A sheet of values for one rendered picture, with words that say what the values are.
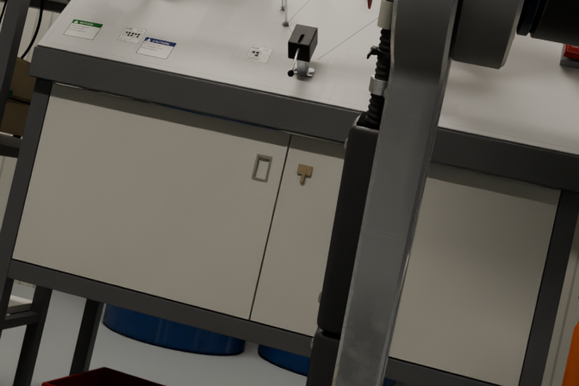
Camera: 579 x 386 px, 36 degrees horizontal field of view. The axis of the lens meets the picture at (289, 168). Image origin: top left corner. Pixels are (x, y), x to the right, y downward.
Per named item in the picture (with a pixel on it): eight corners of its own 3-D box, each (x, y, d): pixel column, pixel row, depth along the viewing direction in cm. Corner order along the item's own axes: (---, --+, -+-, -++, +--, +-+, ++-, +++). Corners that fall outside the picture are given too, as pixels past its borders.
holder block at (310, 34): (279, 97, 182) (278, 60, 174) (296, 59, 190) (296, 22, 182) (301, 102, 181) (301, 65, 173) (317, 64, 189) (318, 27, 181)
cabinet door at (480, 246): (517, 390, 172) (561, 190, 173) (248, 320, 183) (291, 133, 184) (516, 388, 174) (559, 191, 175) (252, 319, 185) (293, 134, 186)
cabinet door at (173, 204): (248, 320, 184) (290, 133, 185) (11, 258, 195) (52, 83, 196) (250, 319, 186) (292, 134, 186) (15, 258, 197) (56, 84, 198)
